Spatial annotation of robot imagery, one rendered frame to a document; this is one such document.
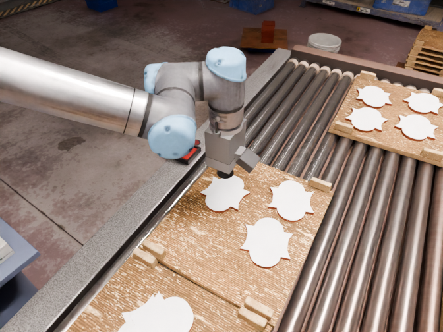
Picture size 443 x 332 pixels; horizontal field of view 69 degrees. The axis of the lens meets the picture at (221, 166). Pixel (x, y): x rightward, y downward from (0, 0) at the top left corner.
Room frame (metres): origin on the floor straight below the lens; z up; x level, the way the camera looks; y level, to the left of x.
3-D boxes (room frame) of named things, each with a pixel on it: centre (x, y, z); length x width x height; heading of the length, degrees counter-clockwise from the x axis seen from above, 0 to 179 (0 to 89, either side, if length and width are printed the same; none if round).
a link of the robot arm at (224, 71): (0.57, -0.01, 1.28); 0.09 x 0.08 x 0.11; 94
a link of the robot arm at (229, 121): (0.57, -0.01, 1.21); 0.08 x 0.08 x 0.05
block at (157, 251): (0.40, 0.16, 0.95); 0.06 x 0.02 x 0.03; 60
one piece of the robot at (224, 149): (0.56, -0.03, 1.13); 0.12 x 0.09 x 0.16; 62
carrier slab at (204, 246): (0.50, -0.06, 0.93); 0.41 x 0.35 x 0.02; 150
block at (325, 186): (0.60, -0.27, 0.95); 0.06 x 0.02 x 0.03; 60
